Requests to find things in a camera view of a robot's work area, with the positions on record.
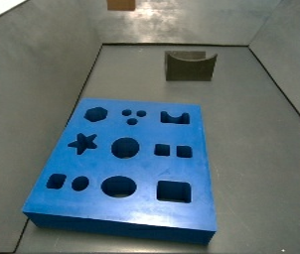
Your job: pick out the brown wooden arch block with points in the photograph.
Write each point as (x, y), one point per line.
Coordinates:
(120, 5)

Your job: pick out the blue foam shape board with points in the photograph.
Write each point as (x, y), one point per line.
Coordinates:
(128, 173)

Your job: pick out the black curved holder stand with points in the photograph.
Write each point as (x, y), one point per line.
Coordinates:
(188, 66)

